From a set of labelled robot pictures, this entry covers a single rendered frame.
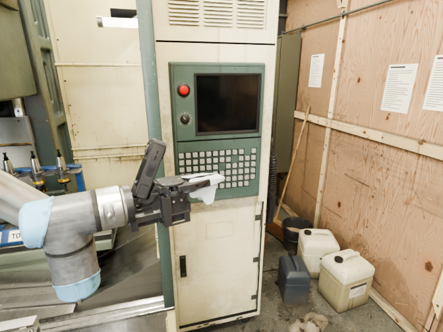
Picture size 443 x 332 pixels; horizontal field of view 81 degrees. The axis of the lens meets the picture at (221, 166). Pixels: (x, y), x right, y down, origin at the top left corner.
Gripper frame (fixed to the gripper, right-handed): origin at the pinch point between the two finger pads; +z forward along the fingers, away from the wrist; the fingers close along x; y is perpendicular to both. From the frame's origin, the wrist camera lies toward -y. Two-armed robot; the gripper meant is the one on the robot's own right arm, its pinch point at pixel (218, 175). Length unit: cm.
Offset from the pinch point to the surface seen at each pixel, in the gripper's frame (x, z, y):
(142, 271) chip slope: -65, -10, 57
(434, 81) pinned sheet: -30, 155, -22
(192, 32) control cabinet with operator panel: -65, 24, -47
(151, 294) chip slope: -66, -7, 71
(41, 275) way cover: -93, -53, 59
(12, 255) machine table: -96, -62, 46
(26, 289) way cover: -87, -58, 61
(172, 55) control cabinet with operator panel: -68, 15, -38
